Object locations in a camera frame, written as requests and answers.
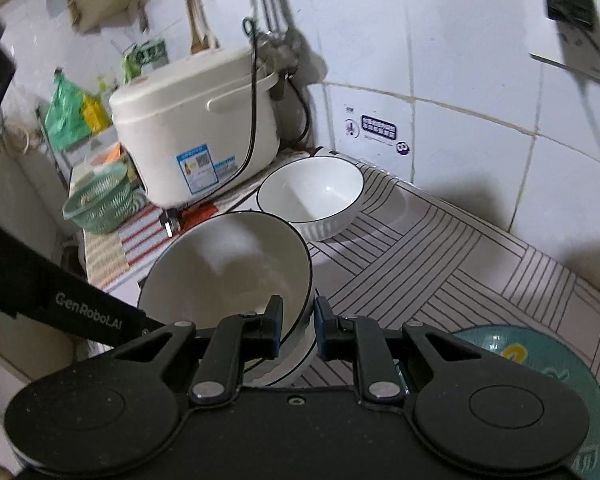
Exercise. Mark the green plastic basket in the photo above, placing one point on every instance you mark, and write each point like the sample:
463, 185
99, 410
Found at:
100, 200

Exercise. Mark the red striped mat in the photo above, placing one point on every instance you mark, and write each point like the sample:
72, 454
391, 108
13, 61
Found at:
130, 240

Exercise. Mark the green packet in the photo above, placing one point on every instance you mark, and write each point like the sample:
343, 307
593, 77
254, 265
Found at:
145, 55

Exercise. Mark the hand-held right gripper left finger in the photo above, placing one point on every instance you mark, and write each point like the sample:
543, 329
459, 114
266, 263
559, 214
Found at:
272, 325

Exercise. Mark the small wall sticker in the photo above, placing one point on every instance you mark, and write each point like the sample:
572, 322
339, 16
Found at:
375, 127

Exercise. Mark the blue plate with egg print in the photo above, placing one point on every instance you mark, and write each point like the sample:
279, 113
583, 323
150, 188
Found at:
545, 360

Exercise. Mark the white rice cooker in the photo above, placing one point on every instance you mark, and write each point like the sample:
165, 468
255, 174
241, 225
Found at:
180, 120

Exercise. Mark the wooden spatula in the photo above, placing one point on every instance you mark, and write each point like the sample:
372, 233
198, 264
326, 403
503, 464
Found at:
197, 20

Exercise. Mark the green plastic bag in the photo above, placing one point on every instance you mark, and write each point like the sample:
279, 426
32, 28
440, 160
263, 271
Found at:
67, 115

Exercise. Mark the grey metal wall fitting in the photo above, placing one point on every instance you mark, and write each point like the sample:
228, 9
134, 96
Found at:
280, 45

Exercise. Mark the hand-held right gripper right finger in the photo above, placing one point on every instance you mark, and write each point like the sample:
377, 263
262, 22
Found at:
325, 330

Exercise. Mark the white wall socket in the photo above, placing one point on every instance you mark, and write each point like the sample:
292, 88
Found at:
542, 35

